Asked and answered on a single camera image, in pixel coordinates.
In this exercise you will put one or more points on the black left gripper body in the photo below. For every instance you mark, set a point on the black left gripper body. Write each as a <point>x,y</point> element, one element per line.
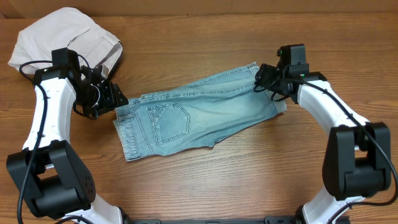
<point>112,97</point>

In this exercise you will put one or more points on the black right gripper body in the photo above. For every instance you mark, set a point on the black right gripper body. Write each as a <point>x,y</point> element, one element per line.
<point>262,76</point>

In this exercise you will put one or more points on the light blue denim shorts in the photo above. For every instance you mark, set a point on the light blue denim shorts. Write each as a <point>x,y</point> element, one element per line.
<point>199,114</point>

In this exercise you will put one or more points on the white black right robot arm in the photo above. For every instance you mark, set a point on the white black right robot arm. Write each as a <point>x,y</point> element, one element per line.
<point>357,163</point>

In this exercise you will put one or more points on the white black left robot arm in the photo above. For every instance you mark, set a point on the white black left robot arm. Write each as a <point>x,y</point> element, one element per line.
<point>51,178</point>

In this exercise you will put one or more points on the beige folded trousers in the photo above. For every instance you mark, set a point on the beige folded trousers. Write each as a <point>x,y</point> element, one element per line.
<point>67,27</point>

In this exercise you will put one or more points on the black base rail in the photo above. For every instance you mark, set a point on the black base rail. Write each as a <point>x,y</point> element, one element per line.
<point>211,221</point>

